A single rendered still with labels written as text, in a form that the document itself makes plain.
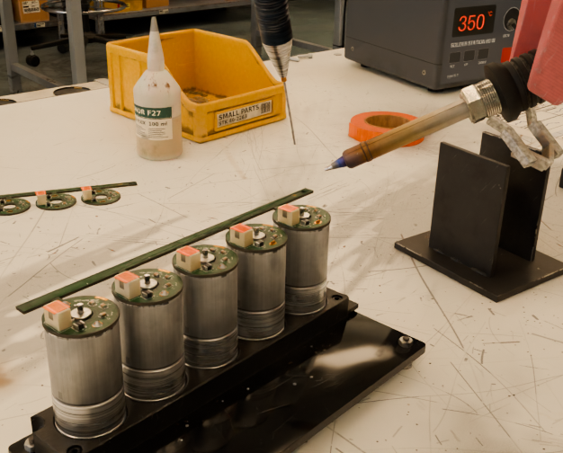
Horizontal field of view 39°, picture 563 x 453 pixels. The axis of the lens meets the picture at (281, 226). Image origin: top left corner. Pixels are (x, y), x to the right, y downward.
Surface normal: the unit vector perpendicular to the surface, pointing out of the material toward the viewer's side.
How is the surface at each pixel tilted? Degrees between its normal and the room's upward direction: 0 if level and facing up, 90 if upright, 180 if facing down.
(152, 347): 90
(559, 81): 98
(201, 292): 90
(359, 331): 0
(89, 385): 90
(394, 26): 90
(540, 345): 0
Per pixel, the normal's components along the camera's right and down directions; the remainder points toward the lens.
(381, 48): -0.86, 0.20
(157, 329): 0.44, 0.39
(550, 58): -0.03, 0.55
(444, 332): 0.02, -0.91
